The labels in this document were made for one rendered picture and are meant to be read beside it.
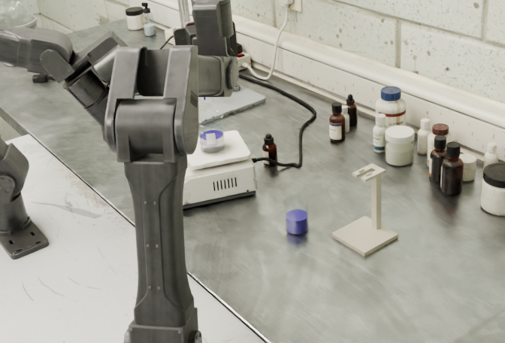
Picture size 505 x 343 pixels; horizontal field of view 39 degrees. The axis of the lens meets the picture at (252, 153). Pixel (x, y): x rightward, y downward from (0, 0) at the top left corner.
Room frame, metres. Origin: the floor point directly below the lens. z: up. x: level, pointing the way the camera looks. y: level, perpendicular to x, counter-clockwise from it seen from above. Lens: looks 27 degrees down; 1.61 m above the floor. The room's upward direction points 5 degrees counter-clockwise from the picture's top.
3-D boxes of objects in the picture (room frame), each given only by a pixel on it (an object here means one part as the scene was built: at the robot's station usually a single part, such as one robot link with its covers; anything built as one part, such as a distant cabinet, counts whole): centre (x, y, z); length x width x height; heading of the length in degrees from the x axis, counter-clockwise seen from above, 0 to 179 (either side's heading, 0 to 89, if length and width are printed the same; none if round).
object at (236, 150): (1.23, 0.07, 0.98); 0.12 x 0.12 x 0.01; 12
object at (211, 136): (1.22, 0.08, 1.02); 0.06 x 0.05 x 0.08; 29
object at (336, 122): (1.39, -0.19, 0.94); 0.03 x 0.03 x 0.08
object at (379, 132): (1.32, -0.27, 0.94); 0.03 x 0.03 x 0.08
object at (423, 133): (1.29, -0.35, 0.94); 0.03 x 0.03 x 0.07
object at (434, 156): (1.18, -0.35, 0.94); 0.04 x 0.04 x 0.09
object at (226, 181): (1.22, 0.10, 0.94); 0.22 x 0.13 x 0.08; 102
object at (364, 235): (1.01, -0.18, 0.96); 0.08 x 0.08 x 0.13; 34
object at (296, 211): (1.05, -0.07, 0.93); 0.04 x 0.04 x 0.06
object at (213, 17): (1.02, 0.05, 1.27); 0.12 x 0.09 x 0.12; 167
